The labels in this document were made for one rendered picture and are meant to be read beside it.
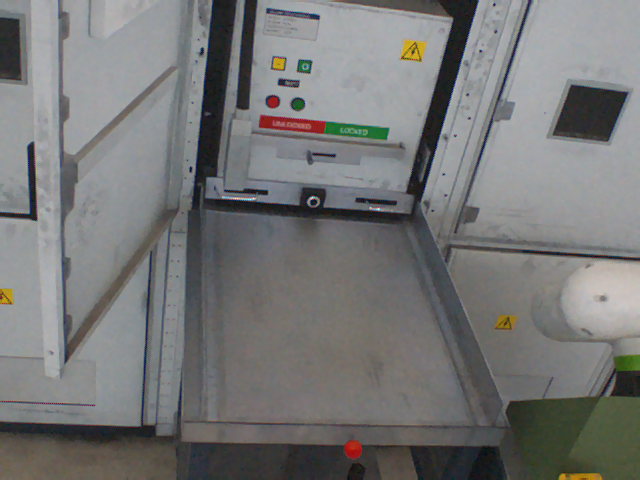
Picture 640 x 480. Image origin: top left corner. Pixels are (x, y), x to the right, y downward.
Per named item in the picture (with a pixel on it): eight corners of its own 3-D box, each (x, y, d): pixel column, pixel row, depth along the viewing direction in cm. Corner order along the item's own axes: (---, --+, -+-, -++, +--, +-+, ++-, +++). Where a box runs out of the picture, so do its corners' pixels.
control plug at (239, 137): (244, 191, 179) (253, 125, 169) (223, 190, 178) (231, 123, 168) (242, 174, 185) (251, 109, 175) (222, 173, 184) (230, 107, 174)
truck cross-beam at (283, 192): (410, 214, 201) (416, 195, 198) (204, 198, 190) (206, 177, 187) (406, 204, 205) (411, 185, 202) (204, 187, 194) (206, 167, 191)
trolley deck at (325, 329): (499, 446, 149) (509, 426, 145) (180, 442, 136) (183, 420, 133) (421, 245, 203) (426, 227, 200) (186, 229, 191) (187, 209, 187)
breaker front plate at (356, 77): (404, 198, 198) (452, 22, 171) (217, 183, 188) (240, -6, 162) (403, 196, 199) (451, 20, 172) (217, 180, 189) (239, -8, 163)
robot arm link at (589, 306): (527, 281, 165) (564, 254, 112) (603, 281, 162) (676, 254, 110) (527, 341, 163) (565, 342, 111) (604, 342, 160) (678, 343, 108)
